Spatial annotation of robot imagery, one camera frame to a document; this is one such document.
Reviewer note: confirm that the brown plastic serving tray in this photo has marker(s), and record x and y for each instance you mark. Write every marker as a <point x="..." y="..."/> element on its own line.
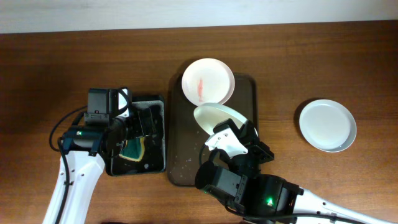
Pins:
<point x="185" y="137"/>

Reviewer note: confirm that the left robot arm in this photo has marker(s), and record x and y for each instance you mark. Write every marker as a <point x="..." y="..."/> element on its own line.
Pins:
<point x="84" y="152"/>

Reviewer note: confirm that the black soapy water tray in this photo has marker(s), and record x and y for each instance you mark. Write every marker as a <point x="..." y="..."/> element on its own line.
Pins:
<point x="154" y="158"/>

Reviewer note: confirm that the white plate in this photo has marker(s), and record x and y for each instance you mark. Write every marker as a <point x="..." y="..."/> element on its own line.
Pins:
<point x="208" y="80"/>
<point x="327" y="125"/>
<point x="219" y="119"/>

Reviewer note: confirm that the green yellow sponge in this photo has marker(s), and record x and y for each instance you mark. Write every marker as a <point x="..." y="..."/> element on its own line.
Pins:
<point x="133" y="150"/>

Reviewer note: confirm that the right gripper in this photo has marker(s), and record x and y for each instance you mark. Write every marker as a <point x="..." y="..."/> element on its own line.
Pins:
<point x="249" y="134"/>

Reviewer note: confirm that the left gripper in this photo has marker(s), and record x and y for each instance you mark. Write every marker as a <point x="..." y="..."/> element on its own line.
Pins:
<point x="148" y="123"/>

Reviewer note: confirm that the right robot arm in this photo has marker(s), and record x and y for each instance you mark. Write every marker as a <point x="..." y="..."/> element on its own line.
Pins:
<point x="232" y="175"/>

